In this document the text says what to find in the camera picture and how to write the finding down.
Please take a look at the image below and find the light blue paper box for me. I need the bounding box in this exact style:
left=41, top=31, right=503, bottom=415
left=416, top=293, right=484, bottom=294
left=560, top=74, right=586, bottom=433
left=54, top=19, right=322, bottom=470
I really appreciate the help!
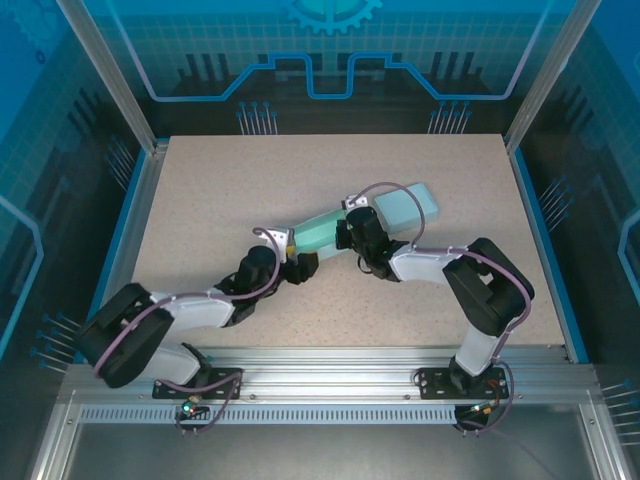
left=291, top=207, right=351, bottom=261
left=373, top=182, right=441, bottom=234

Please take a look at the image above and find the blue table edge strip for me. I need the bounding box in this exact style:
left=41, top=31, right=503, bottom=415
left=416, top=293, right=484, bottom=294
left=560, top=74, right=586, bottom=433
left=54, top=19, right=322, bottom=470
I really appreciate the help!
left=509, top=149, right=591, bottom=364

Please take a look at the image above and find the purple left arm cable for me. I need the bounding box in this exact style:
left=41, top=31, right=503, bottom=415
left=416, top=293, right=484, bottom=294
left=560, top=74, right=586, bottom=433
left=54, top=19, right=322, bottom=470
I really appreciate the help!
left=92, top=226, right=281, bottom=437

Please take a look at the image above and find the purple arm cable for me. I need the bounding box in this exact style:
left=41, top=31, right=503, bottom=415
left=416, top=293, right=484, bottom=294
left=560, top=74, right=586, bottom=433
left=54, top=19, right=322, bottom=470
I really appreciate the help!
left=347, top=180, right=532, bottom=437
left=92, top=226, right=281, bottom=437

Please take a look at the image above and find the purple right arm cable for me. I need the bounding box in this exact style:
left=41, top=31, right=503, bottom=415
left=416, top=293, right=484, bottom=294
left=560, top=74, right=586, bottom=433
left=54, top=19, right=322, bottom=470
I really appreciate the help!
left=347, top=180, right=532, bottom=437

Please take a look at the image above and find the aluminium frame cross rail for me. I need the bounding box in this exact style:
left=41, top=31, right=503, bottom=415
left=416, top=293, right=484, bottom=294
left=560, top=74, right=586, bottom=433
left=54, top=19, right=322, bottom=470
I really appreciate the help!
left=57, top=344, right=601, bottom=405

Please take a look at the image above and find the aluminium frame side rail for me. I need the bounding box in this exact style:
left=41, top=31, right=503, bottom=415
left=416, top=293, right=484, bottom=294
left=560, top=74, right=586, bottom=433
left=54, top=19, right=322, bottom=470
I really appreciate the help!
left=82, top=149, right=169, bottom=364

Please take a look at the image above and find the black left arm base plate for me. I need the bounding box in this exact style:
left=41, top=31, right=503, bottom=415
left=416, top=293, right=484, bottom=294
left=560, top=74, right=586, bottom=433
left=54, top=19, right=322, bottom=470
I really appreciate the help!
left=152, top=364, right=245, bottom=401

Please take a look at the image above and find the slotted grey cable duct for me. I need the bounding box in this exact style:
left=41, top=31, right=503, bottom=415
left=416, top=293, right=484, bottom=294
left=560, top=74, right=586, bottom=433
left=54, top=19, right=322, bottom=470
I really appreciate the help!
left=79, top=405, right=460, bottom=425

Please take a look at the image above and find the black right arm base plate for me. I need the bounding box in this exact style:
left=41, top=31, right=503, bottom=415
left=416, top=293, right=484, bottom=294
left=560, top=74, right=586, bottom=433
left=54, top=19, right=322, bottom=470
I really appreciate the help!
left=417, top=366, right=511, bottom=401

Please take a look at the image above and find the aluminium frame post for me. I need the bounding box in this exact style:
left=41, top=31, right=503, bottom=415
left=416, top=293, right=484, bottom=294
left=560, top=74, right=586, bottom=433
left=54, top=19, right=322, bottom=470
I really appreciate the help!
left=54, top=0, right=169, bottom=156
left=504, top=0, right=604, bottom=154

